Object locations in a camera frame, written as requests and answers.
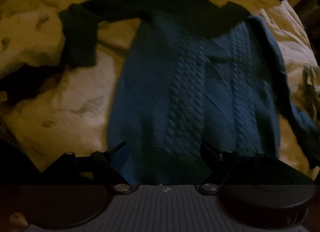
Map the blue cable-knit sweater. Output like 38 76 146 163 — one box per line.
59 0 319 184

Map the cream floral bed quilt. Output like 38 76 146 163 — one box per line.
1 0 316 170

